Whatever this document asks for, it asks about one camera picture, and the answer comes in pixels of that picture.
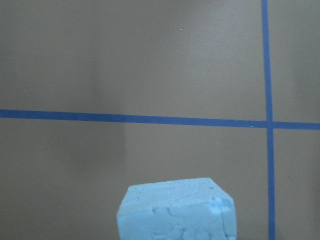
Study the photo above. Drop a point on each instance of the light blue foam block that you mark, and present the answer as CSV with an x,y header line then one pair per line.
x,y
185,209

